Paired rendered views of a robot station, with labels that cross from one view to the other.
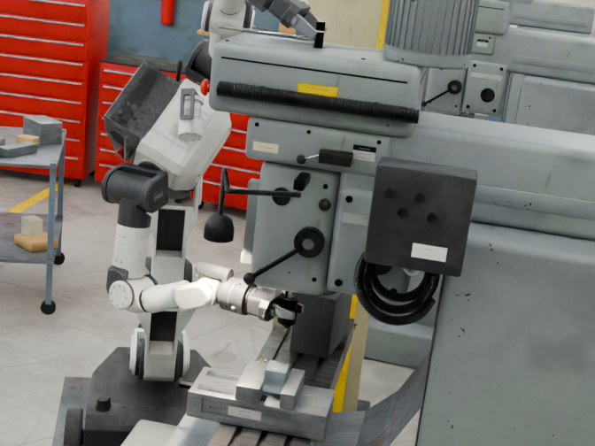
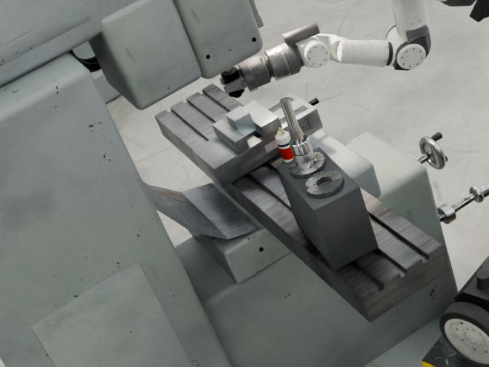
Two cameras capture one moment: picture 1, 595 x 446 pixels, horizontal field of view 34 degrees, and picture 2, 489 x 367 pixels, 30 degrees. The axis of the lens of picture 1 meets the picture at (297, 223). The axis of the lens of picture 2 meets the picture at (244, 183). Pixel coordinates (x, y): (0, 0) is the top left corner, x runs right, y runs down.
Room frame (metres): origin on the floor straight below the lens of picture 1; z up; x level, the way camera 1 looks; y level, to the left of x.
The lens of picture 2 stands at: (4.25, -0.99, 2.35)
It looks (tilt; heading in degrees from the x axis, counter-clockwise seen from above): 33 degrees down; 155
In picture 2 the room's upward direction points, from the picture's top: 22 degrees counter-clockwise
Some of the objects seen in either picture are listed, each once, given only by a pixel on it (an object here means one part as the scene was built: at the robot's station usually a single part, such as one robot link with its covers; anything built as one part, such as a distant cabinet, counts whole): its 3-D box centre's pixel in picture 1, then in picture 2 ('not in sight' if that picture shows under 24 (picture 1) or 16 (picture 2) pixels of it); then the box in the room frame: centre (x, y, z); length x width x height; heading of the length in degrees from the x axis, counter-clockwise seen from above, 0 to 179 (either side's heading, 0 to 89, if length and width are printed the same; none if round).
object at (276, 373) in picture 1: (276, 377); (240, 121); (2.23, 0.01, 1.07); 0.06 x 0.05 x 0.06; 172
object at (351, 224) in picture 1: (376, 232); (136, 38); (2.26, -0.19, 1.47); 0.24 x 0.19 x 0.26; 171
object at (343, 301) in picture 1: (322, 311); (326, 204); (2.73, -0.11, 1.06); 0.22 x 0.12 x 0.20; 164
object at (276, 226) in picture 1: (299, 219); (201, 3); (2.29, -0.01, 1.47); 0.21 x 0.19 x 0.32; 171
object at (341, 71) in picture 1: (320, 81); not in sight; (2.29, -0.02, 1.81); 0.47 x 0.26 x 0.16; 81
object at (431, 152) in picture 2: not in sight; (423, 158); (2.37, 0.49, 0.66); 0.16 x 0.12 x 0.12; 81
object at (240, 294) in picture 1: (256, 301); (264, 69); (2.33, 0.08, 1.23); 0.13 x 0.12 x 0.10; 156
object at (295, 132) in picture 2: not in sight; (291, 119); (2.68, -0.09, 1.28); 0.03 x 0.03 x 0.11
